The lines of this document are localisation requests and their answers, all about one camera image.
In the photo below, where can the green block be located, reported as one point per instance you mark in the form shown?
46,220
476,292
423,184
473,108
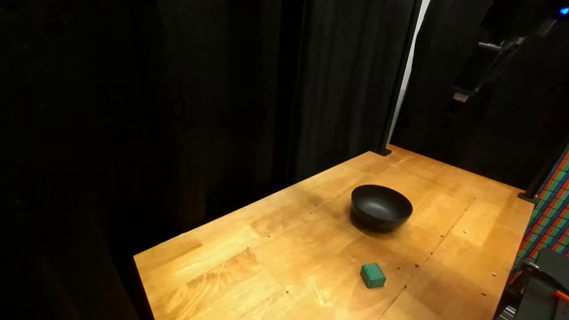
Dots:
373,276

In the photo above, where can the black bowl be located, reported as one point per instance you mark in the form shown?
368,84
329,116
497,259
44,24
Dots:
378,218

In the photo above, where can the black curtain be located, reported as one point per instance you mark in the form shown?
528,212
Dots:
236,90

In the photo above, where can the white slanted pole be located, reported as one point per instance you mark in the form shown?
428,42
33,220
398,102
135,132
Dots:
409,65

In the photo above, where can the colourful checkered cloth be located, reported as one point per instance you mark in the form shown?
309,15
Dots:
553,207

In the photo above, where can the dark grey equipment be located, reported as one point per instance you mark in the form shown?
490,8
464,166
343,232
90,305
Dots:
542,291

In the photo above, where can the blue indicator light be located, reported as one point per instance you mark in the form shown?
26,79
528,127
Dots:
563,12

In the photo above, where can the dark camera stand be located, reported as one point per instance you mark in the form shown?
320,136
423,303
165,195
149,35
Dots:
494,47

